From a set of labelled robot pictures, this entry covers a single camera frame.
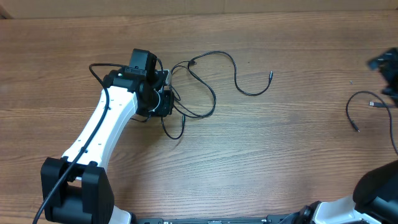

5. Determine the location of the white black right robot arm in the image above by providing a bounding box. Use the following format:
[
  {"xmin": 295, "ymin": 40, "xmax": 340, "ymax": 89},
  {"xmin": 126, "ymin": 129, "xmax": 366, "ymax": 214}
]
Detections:
[{"xmin": 279, "ymin": 47, "xmax": 397, "ymax": 224}]

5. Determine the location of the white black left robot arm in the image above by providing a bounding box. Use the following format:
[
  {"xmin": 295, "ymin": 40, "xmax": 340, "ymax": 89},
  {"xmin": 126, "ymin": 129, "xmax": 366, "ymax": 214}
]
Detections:
[{"xmin": 34, "ymin": 49, "xmax": 174, "ymax": 224}]

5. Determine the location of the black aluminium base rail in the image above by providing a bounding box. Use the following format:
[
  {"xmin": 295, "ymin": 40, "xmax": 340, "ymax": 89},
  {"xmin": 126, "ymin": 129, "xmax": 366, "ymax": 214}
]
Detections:
[{"xmin": 130, "ymin": 203, "xmax": 312, "ymax": 224}]

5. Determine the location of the cardboard back wall panel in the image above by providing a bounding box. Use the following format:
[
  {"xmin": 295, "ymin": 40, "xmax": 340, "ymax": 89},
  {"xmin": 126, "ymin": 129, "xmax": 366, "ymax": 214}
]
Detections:
[{"xmin": 1, "ymin": 0, "xmax": 397, "ymax": 19}]

